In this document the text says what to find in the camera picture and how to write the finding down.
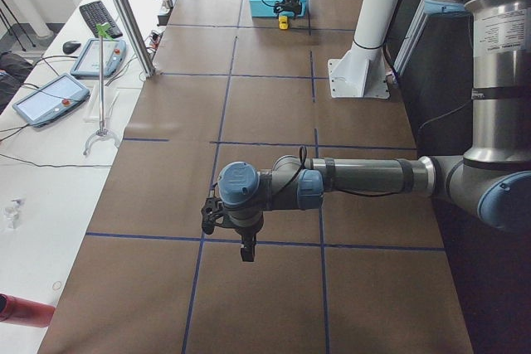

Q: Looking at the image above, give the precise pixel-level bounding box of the grey aluminium profile post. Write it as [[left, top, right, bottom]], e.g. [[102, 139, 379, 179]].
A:
[[113, 0, 155, 79]]

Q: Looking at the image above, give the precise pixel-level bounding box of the silver reacher grabber tool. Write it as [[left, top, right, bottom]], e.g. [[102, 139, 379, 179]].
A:
[[83, 23, 119, 157]]

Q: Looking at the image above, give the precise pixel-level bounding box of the crumpled white paper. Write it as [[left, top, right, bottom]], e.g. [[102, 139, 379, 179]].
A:
[[3, 198, 26, 230]]

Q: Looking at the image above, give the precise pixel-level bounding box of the teach pendant tablet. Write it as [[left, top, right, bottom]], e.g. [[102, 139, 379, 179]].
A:
[[70, 38, 127, 79], [12, 74, 90, 128]]

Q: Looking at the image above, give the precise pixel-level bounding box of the black computer keyboard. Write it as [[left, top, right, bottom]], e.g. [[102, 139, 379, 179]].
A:
[[79, 0, 123, 38]]

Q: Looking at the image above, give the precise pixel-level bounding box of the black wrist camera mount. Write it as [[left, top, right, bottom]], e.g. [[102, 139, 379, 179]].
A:
[[201, 196, 225, 235]]

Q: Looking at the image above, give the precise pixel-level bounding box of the far teach pendant tablet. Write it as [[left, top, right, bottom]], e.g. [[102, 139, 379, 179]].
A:
[[70, 38, 127, 79]]

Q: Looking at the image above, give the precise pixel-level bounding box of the white plastic tray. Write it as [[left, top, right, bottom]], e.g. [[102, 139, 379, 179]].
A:
[[83, 84, 119, 123]]

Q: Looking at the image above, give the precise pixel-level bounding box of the red cylinder object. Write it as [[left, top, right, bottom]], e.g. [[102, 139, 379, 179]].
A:
[[1, 293, 56, 327]]

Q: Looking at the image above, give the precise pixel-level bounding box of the black computer mouse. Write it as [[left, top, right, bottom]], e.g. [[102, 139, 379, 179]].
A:
[[62, 41, 81, 55]]

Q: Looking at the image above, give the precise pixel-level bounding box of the near teach pendant tablet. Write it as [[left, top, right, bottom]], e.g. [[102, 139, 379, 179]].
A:
[[12, 74, 90, 128]]

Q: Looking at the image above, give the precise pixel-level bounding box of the white metal base plate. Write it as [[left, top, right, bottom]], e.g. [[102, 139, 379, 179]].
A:
[[328, 59, 390, 99]]

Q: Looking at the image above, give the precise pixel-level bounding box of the yellow beetle toy car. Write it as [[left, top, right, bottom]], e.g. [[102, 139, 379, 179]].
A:
[[278, 15, 290, 31]]

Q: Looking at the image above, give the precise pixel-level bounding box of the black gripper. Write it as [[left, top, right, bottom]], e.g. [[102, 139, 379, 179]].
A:
[[273, 0, 303, 17], [239, 229, 256, 262]]

